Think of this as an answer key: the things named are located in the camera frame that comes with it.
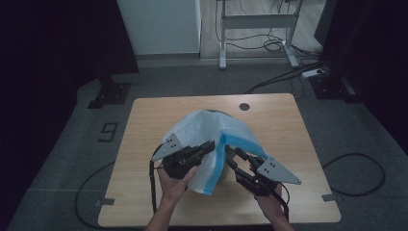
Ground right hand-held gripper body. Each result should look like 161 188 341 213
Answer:
237 156 302 197

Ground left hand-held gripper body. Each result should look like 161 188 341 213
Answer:
151 133 198 180

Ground white trash bag blue band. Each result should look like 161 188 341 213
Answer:
161 109 269 196

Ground person's left hand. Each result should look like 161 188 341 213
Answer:
157 166 198 204

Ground person's right hand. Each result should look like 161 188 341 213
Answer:
254 185 287 222

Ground grey tape strip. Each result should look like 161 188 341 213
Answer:
94 197 115 207
321 192 341 203

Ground black stand base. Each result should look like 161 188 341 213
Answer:
309 74 363 104
87 74 133 110

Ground white power strip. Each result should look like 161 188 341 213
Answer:
301 67 327 79

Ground white cabinet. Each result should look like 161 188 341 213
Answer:
115 0 202 56

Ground dark curtain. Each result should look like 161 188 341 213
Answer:
0 0 140 181
313 0 408 152

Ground right hand-held gripper cable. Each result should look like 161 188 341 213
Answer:
270 182 291 222

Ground black power strip cables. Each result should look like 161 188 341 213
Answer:
243 60 329 100

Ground black curved floor cable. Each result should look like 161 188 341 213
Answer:
74 161 115 231

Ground black looped floor cable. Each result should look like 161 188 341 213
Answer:
321 152 386 197

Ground tangle of black cables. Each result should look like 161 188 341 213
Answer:
214 0 322 61

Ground white metal desk frame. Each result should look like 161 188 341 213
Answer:
216 0 304 70

